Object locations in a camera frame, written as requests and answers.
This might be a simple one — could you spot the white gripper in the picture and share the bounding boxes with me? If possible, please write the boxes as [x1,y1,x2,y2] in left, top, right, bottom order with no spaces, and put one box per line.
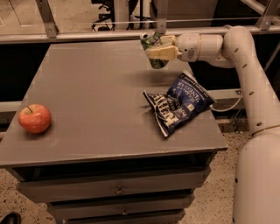
[145,33,200,62]

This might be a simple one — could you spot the green soda can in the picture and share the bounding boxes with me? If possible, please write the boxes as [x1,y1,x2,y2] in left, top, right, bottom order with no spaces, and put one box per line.
[140,31,168,69]

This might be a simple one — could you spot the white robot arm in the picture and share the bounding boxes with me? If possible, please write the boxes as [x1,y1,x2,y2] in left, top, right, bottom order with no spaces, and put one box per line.
[145,26,280,224]

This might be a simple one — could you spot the blue chip bag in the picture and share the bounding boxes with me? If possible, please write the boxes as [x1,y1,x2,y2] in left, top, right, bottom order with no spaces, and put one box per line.
[143,72,215,137]

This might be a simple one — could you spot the black office chair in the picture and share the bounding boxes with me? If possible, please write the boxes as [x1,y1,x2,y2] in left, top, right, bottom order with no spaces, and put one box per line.
[91,0,115,32]

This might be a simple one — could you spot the grey drawer cabinet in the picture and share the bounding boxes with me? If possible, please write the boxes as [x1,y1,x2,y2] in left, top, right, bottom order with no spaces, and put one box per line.
[0,41,227,224]

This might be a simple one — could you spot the red apple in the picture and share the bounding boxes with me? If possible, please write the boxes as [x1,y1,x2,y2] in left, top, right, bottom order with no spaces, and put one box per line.
[17,104,52,134]

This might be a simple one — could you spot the black shoe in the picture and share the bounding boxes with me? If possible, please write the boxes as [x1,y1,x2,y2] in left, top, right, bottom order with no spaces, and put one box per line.
[0,213,21,224]

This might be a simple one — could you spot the white cable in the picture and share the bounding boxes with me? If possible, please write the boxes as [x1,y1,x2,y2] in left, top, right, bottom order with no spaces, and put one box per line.
[209,93,243,113]

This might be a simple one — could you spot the metal railing frame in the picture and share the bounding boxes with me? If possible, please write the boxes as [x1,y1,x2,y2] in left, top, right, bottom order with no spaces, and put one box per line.
[0,0,280,45]

